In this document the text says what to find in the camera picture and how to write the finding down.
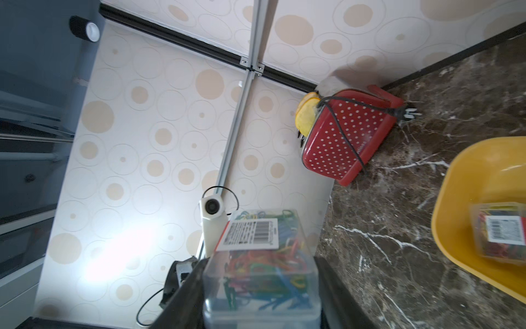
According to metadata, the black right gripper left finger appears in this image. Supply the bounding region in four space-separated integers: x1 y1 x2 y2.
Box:
150 259 208 329

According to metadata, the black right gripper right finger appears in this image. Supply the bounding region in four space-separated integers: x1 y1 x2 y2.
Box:
315 256 376 329

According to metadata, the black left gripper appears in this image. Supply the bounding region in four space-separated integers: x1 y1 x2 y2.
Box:
159 256 198 308

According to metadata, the clear paper clip box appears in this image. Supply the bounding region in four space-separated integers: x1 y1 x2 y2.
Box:
203 209 322 328
471 202 525 265

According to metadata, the yellow plastic storage tray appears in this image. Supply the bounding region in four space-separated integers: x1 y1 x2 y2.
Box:
431 137 525 302

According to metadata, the red polka dot toaster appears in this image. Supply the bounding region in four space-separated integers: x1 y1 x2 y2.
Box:
299 85 408 186

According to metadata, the yellow toast slice right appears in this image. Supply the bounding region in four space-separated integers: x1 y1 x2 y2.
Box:
295 92 321 137

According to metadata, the black toaster power cable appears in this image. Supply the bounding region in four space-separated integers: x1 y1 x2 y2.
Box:
316 95 423 171

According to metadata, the diagonal aluminium frame bar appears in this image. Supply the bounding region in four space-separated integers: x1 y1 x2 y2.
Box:
195 0 272 260

